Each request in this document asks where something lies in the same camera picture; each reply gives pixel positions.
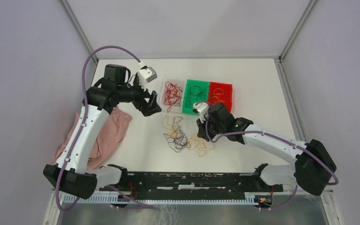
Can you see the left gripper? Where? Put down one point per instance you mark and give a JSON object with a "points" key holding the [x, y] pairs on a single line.
{"points": [[153, 107]]}

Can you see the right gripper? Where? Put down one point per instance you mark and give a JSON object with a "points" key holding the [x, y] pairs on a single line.
{"points": [[202, 132]]}

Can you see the pink cloth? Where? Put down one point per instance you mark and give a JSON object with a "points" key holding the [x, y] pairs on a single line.
{"points": [[109, 137]]}

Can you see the clear plastic tray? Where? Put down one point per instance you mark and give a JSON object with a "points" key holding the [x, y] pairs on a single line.
{"points": [[171, 95]]}

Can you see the white cable duct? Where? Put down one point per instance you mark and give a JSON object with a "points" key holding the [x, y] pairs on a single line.
{"points": [[112, 198]]}

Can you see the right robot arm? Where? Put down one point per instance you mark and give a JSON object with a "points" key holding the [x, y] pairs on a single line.
{"points": [[308, 164]]}

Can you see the green plastic tray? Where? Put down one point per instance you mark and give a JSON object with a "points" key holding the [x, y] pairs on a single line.
{"points": [[195, 91]]}

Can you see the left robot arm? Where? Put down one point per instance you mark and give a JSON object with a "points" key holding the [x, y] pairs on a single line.
{"points": [[69, 173]]}

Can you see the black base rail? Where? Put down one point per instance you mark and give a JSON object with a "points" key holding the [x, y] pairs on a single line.
{"points": [[193, 185]]}

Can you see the red plastic tray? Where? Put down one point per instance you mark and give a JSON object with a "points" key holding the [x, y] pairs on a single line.
{"points": [[221, 93]]}

